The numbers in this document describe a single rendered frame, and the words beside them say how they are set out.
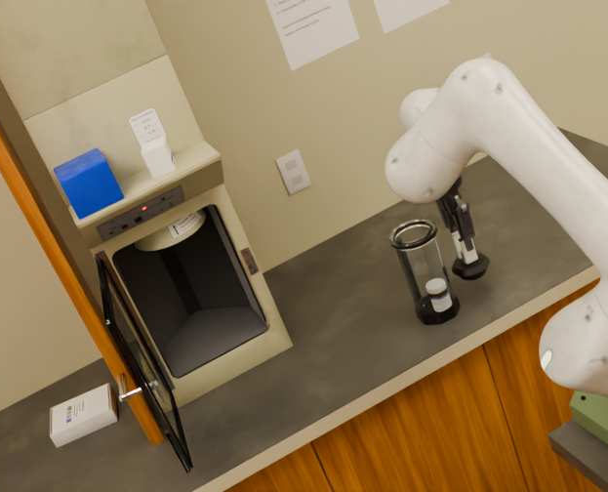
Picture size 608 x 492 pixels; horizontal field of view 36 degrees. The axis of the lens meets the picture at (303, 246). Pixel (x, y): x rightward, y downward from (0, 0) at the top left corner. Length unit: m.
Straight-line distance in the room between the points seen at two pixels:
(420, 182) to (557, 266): 0.76
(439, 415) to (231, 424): 0.48
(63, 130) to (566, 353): 1.07
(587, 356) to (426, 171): 0.39
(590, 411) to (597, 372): 0.30
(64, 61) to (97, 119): 0.13
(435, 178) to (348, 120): 1.08
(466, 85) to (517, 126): 0.10
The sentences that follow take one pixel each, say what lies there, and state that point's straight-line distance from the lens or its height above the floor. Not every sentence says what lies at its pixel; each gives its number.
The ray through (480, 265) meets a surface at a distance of 2.23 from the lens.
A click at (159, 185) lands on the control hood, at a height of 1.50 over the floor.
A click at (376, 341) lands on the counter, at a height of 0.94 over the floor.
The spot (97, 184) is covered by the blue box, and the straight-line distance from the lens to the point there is 1.91.
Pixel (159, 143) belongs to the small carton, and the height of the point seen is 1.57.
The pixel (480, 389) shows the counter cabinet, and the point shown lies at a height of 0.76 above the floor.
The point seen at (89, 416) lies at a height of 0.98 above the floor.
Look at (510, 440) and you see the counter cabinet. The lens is 2.39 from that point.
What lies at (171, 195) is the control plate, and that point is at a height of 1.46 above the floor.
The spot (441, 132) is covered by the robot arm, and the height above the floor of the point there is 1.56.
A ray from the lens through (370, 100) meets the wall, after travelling 2.66.
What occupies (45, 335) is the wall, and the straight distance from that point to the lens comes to 2.61.
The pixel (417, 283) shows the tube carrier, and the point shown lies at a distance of 2.14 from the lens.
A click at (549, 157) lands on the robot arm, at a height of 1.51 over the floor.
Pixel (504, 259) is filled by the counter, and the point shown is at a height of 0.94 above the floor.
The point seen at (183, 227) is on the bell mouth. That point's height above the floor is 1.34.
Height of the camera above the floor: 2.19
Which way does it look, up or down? 28 degrees down
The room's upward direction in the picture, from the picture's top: 22 degrees counter-clockwise
